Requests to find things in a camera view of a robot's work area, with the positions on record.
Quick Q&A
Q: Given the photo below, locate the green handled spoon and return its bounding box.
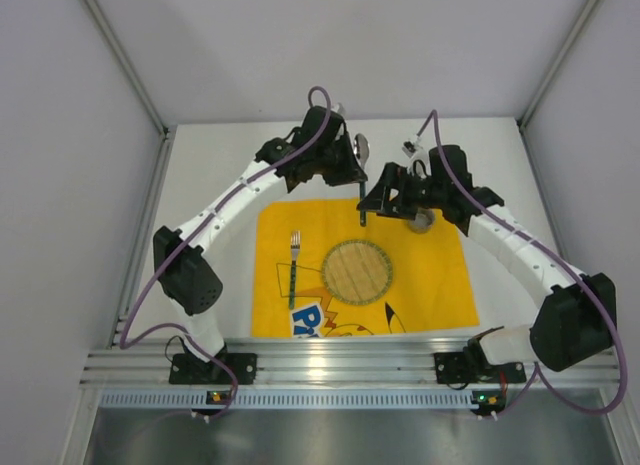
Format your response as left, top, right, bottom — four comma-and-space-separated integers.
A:
354, 133, 370, 227

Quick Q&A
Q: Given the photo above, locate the speckled ceramic cup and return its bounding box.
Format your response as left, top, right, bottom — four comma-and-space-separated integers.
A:
407, 209, 435, 234

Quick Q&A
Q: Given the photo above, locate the green handled fork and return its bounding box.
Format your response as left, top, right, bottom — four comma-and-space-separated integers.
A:
288, 230, 301, 310

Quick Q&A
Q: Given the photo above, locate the round woven bamboo plate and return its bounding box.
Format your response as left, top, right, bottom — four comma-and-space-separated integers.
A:
321, 239, 394, 306

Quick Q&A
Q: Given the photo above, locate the yellow cartoon print cloth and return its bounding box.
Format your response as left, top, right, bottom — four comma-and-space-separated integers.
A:
251, 199, 479, 338

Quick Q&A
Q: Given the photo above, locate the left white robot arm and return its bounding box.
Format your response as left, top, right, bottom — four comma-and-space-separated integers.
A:
153, 106, 369, 363

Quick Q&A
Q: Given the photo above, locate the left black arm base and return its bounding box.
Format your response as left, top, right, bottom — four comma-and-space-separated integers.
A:
169, 353, 258, 385

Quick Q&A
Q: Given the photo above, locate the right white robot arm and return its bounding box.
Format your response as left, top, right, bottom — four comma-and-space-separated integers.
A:
357, 145, 616, 372

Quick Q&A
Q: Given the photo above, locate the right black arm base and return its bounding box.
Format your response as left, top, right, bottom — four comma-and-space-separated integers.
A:
433, 351, 527, 386

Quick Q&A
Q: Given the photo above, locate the left aluminium frame post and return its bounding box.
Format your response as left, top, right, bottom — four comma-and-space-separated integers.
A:
78, 0, 170, 136

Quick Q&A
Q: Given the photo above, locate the aluminium frame post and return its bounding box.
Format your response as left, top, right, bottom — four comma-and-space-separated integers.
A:
516, 0, 605, 133
78, 0, 170, 136

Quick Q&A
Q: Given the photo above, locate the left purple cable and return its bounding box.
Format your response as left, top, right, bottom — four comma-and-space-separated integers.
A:
102, 86, 333, 436

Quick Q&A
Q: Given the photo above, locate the perforated metal cable duct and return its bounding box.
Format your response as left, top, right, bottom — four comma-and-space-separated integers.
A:
99, 389, 505, 413

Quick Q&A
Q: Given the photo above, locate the right aluminium frame post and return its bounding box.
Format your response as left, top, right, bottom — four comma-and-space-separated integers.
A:
516, 0, 605, 133

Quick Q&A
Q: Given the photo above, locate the aluminium front rail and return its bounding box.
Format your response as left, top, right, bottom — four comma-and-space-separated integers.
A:
79, 336, 625, 389

